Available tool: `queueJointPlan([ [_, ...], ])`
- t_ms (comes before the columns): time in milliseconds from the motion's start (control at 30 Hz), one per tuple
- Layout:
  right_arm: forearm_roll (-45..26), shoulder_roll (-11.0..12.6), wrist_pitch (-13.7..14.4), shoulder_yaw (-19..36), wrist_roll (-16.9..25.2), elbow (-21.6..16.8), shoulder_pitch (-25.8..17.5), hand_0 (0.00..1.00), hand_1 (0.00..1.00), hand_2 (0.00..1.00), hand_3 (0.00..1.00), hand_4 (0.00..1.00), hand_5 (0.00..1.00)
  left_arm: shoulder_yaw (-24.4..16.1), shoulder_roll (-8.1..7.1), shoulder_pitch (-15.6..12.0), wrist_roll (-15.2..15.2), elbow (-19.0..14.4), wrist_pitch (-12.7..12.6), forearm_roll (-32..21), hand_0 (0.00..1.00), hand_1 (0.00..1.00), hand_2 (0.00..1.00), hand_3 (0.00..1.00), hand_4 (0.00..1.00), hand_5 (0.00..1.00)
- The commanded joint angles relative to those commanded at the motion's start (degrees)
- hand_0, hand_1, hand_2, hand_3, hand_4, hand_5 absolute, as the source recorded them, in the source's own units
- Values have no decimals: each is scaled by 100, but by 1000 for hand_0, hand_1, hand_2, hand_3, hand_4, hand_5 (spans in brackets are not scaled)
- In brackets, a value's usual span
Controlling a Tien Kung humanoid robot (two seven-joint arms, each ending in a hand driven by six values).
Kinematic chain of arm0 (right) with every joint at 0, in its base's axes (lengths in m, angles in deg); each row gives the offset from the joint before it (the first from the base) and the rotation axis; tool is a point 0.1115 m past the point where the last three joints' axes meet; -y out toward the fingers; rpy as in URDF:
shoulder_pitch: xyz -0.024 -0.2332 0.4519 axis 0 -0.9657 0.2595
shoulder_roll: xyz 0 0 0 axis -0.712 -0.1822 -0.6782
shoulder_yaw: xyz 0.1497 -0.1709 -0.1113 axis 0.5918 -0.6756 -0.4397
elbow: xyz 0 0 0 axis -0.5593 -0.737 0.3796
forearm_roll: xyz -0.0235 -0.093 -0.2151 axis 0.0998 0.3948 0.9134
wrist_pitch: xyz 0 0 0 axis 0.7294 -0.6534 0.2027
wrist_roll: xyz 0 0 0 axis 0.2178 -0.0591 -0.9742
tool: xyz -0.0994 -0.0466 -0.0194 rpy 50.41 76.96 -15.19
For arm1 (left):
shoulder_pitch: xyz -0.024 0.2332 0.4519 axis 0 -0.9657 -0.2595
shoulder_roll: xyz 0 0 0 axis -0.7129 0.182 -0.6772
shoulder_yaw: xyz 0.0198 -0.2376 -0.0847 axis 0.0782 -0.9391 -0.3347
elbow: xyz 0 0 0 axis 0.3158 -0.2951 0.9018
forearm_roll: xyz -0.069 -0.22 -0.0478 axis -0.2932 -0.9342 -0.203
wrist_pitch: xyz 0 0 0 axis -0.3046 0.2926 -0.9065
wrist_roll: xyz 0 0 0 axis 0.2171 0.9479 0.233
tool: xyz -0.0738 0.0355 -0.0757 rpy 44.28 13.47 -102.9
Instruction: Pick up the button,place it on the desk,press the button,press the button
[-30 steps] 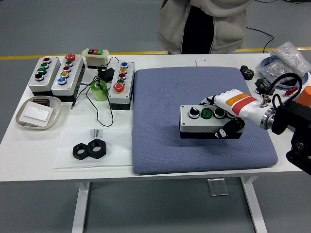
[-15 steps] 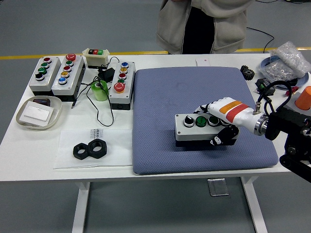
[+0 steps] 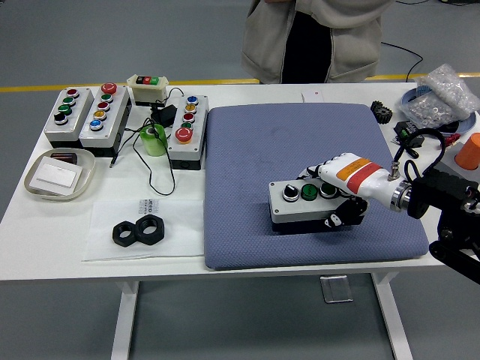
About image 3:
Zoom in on green tape roll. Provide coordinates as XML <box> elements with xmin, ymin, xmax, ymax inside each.
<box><xmin>139</xmin><ymin>124</ymin><xmax>167</xmax><ymax>158</ymax></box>

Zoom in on blue-grey padded mat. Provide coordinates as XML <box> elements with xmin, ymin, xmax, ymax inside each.
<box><xmin>203</xmin><ymin>103</ymin><xmax>431</xmax><ymax>271</ymax></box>

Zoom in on white table leg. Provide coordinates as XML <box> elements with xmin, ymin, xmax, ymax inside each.
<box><xmin>370</xmin><ymin>272</ymin><xmax>413</xmax><ymax>360</ymax></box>
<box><xmin>110</xmin><ymin>280</ymin><xmax>140</xmax><ymax>360</ymax></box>

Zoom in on black power adapter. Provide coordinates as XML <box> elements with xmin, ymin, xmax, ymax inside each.
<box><xmin>149</xmin><ymin>104</ymin><xmax>177</xmax><ymax>127</ymax></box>

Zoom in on grey five-button emergency stop box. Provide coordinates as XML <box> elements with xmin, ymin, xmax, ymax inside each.
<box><xmin>166</xmin><ymin>94</ymin><xmax>210</xmax><ymax>172</ymax></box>

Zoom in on grey box with wide mushroom button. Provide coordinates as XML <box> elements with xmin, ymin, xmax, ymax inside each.
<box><xmin>78</xmin><ymin>82</ymin><xmax>132</xmax><ymax>158</ymax></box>

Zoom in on person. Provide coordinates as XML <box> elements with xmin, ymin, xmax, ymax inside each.
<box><xmin>239</xmin><ymin>0</ymin><xmax>395</xmax><ymax>84</ymax></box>

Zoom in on large black hex nut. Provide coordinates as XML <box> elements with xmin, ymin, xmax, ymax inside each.
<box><xmin>134</xmin><ymin>213</ymin><xmax>166</xmax><ymax>247</ymax></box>

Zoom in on metal bracket under table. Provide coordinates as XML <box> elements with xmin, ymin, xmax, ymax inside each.
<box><xmin>320</xmin><ymin>274</ymin><xmax>354</xmax><ymax>304</ymax></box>

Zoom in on grey four-button control box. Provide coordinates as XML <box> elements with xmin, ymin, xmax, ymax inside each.
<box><xmin>268</xmin><ymin>178</ymin><xmax>371</xmax><ymax>234</ymax></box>

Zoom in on white wall switch plate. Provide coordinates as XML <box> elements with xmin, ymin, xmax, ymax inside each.
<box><xmin>30</xmin><ymin>156</ymin><xmax>84</xmax><ymax>196</ymax></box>

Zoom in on black plastic gear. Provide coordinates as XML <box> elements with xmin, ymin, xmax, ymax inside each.
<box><xmin>370</xmin><ymin>100</ymin><xmax>394</xmax><ymax>125</ymax></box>

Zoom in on blue round plate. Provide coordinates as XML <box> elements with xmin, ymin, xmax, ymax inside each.
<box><xmin>400</xmin><ymin>86</ymin><xmax>477</xmax><ymax>138</ymax></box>

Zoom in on thin black adapter cable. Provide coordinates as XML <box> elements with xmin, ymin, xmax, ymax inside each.
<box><xmin>109</xmin><ymin>86</ymin><xmax>185</xmax><ymax>197</ymax></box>

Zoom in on white oval tray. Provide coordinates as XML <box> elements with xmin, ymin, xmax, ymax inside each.
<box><xmin>23</xmin><ymin>148</ymin><xmax>98</xmax><ymax>203</ymax></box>

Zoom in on small black hex nut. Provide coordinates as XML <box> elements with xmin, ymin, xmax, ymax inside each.
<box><xmin>111</xmin><ymin>220</ymin><xmax>142</xmax><ymax>248</ymax></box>

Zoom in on black floor cable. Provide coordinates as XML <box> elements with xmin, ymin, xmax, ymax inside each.
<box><xmin>380</xmin><ymin>41</ymin><xmax>425</xmax><ymax>82</ymax></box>

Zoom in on dark red small module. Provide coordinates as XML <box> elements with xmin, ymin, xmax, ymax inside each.
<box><xmin>50</xmin><ymin>151</ymin><xmax>79</xmax><ymax>165</ymax></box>

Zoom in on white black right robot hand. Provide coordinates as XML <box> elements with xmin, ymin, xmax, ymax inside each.
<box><xmin>295</xmin><ymin>151</ymin><xmax>399</xmax><ymax>228</ymax></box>

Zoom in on cream three-button switch box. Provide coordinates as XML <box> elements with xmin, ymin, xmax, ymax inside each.
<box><xmin>126</xmin><ymin>73</ymin><xmax>170</xmax><ymax>107</ymax></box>

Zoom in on grey wedge block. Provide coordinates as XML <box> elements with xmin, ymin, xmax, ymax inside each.
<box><xmin>430</xmin><ymin>144</ymin><xmax>480</xmax><ymax>178</ymax></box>

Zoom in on black module with green terminal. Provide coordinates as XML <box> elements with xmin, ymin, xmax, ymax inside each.
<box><xmin>392</xmin><ymin>119</ymin><xmax>426</xmax><ymax>149</ymax></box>

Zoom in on clear bag of silver washers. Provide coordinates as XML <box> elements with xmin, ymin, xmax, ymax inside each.
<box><xmin>397</xmin><ymin>63</ymin><xmax>480</xmax><ymax>134</ymax></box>

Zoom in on orange cylinder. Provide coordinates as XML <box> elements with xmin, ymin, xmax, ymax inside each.
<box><xmin>454</xmin><ymin>133</ymin><xmax>480</xmax><ymax>170</ymax></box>

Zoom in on grey box with black button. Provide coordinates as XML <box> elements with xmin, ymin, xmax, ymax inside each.
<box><xmin>43</xmin><ymin>87</ymin><xmax>95</xmax><ymax>148</ymax></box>

